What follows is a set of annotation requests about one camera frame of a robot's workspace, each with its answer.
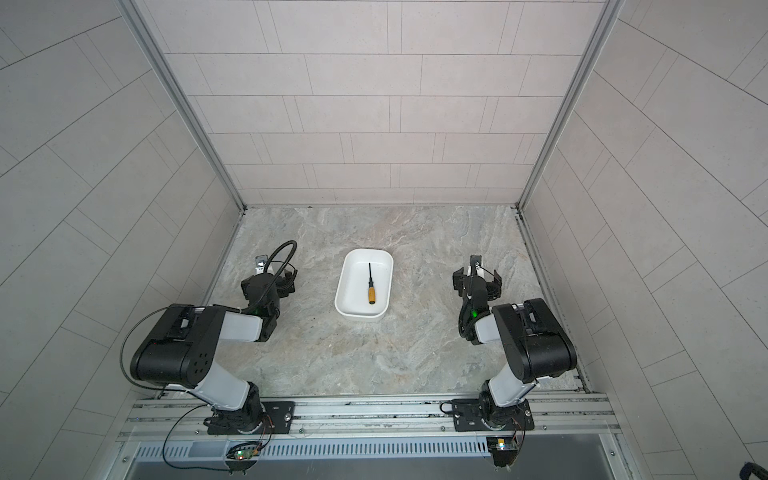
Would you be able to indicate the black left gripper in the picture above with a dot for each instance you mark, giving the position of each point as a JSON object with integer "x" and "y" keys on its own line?
{"x": 284, "y": 289}

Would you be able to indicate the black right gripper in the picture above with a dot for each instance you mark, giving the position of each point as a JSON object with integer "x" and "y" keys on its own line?
{"x": 461, "y": 282}

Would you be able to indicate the orange handled screwdriver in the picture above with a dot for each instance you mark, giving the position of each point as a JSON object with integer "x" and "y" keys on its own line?
{"x": 371, "y": 286}

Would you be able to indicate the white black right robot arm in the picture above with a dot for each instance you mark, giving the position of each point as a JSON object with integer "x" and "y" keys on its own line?
{"x": 535, "y": 346}

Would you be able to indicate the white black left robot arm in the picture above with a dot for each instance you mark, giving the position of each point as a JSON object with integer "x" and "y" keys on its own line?
{"x": 179, "y": 351}

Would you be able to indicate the white plastic bin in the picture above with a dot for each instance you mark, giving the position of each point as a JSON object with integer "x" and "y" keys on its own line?
{"x": 351, "y": 300}

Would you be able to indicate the right circuit board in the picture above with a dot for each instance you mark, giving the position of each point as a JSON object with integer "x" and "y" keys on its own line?
{"x": 503, "y": 450}

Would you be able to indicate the left green circuit board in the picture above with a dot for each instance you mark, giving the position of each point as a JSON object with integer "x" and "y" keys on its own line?
{"x": 241, "y": 457}

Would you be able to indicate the aluminium corner profile left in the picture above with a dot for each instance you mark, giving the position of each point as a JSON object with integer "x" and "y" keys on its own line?
{"x": 141, "y": 32}

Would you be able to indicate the aluminium corner profile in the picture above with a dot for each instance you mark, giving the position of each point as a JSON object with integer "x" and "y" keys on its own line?
{"x": 597, "y": 39}
{"x": 141, "y": 32}

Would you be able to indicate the aluminium corner profile right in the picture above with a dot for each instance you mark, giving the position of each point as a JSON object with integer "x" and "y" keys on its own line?
{"x": 597, "y": 39}

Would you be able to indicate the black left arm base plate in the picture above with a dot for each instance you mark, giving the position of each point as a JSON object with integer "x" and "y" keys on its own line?
{"x": 275, "y": 417}

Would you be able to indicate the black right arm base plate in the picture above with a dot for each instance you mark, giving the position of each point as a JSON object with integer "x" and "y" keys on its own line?
{"x": 482, "y": 415}

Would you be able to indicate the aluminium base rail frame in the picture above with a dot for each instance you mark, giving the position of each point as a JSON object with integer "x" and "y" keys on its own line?
{"x": 577, "y": 436}

